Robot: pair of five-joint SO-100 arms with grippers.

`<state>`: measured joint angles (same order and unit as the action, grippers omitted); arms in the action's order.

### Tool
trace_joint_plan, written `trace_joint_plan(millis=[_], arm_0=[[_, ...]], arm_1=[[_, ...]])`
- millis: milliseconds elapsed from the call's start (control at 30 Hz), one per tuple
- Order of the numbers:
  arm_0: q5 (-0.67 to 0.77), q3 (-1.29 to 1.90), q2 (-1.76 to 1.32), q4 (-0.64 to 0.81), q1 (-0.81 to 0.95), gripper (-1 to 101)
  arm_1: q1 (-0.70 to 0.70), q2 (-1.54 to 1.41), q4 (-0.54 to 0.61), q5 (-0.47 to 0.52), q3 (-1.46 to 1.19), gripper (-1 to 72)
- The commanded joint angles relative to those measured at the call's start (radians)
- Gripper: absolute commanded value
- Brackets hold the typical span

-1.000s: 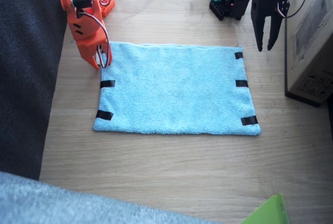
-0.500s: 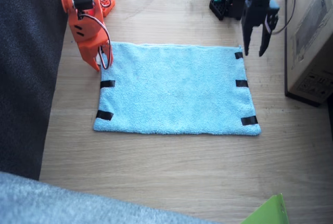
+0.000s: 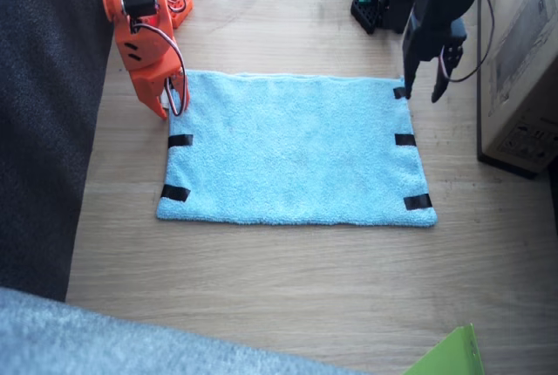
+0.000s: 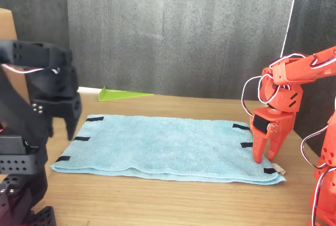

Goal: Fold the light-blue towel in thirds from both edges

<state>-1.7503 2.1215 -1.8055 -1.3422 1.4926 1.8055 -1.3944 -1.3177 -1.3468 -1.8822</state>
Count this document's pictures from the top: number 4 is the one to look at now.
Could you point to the green plastic bracket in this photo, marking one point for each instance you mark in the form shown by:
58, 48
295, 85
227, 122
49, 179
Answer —
118, 95

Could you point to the dark foam side panel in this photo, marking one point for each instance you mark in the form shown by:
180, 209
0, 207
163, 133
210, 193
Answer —
36, 13
309, 13

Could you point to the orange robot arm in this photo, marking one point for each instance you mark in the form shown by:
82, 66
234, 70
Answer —
302, 68

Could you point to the light blue towel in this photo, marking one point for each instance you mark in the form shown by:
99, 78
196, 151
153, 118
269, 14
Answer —
162, 149

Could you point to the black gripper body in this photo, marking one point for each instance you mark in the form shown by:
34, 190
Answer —
65, 106

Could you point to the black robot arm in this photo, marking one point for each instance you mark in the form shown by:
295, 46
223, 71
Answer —
18, 121

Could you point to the grey foam backdrop panel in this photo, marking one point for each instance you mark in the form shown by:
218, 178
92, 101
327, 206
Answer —
183, 34

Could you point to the brown cardboard box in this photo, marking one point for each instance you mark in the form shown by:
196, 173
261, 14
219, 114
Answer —
6, 26

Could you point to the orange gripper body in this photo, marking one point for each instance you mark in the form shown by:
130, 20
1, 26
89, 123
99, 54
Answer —
282, 121

